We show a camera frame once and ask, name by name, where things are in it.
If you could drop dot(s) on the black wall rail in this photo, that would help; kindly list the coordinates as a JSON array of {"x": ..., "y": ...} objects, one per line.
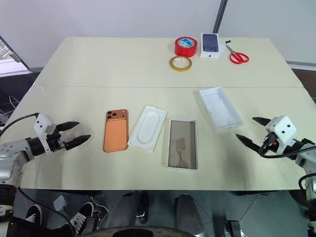
[{"x": 219, "y": 17}]

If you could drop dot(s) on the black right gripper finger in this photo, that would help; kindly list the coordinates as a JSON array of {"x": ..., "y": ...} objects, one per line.
[
  {"x": 250, "y": 144},
  {"x": 263, "y": 121}
]

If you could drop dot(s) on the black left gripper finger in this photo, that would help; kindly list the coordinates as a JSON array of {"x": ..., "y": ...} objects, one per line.
[
  {"x": 77, "y": 142},
  {"x": 67, "y": 125}
]

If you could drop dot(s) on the grey slatted metal frame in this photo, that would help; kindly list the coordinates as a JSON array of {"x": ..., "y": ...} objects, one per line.
[{"x": 7, "y": 54}]

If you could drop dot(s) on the orange phone box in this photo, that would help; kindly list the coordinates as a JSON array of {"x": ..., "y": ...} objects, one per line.
[{"x": 182, "y": 143}]

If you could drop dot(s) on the white phone box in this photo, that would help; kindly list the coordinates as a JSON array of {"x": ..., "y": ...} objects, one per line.
[{"x": 209, "y": 43}]

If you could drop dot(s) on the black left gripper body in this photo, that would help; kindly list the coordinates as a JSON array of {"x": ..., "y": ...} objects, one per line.
[{"x": 55, "y": 142}]

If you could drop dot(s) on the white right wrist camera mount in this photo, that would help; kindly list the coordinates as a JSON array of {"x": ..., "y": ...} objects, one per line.
[{"x": 281, "y": 128}]

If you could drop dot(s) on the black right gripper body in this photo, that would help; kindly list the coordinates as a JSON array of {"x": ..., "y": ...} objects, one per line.
[{"x": 269, "y": 143}]

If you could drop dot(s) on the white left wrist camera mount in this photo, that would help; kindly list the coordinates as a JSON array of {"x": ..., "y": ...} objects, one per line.
[{"x": 43, "y": 123}]

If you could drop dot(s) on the white phone box base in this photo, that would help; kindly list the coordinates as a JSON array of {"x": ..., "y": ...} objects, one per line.
[{"x": 222, "y": 111}]

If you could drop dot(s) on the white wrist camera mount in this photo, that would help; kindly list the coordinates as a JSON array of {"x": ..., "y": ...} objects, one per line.
[
  {"x": 43, "y": 123},
  {"x": 281, "y": 128}
]

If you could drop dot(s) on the red tape roll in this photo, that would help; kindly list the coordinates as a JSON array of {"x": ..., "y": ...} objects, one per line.
[{"x": 185, "y": 52}]

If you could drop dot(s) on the yellow tape roll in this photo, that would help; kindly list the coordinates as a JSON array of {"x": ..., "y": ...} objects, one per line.
[{"x": 180, "y": 70}]

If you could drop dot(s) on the black white sneaker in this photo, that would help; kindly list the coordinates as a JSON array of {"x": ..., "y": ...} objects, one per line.
[
  {"x": 33, "y": 213},
  {"x": 81, "y": 217}
]

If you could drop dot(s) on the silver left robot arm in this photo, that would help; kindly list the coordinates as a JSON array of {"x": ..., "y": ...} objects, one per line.
[{"x": 12, "y": 148}]

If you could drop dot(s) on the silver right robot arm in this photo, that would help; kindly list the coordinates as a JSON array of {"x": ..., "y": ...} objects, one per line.
[{"x": 306, "y": 158}]

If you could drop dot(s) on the white moulded insert tray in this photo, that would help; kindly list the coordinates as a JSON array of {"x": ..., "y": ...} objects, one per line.
[{"x": 148, "y": 128}]

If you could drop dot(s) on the small grey-blue plastic block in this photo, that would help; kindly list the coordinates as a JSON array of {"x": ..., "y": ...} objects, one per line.
[{"x": 60, "y": 203}]

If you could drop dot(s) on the orange smartphone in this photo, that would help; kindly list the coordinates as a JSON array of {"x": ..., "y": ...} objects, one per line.
[{"x": 116, "y": 135}]

